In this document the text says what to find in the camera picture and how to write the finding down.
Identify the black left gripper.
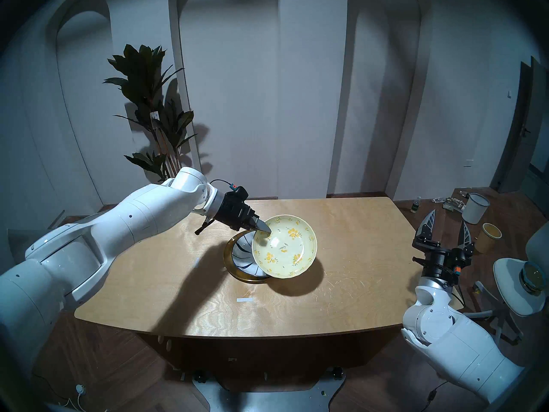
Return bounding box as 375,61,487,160
214,186,273,234

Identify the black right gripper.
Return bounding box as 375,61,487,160
412,209,474,284

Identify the yellow floral ceramic plate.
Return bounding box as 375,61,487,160
252,215,318,279

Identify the white plate with blue stripes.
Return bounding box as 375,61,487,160
232,231,270,279

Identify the pile of small floor clutter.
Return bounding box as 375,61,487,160
432,191,469,213

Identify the white bucket with dark rim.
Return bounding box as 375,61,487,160
462,193,491,225

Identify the tan paper cup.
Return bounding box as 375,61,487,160
474,223,502,254

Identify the gold metal plate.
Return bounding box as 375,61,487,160
223,233,271,284

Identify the white office chair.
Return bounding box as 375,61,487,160
463,221,549,345

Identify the glass bowl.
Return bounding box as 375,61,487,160
519,261,547,296

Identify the dark door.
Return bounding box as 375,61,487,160
491,56,549,194

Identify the tall green leafy plant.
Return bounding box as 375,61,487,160
103,44,198,182

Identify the rolled grey mat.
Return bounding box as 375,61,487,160
8,227,60,261

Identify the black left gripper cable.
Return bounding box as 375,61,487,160
194,179,237,236

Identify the black floor cable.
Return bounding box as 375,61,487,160
425,379,451,409

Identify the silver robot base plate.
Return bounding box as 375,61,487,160
193,366,346,412

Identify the white plug with cable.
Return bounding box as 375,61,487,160
51,383,88,412

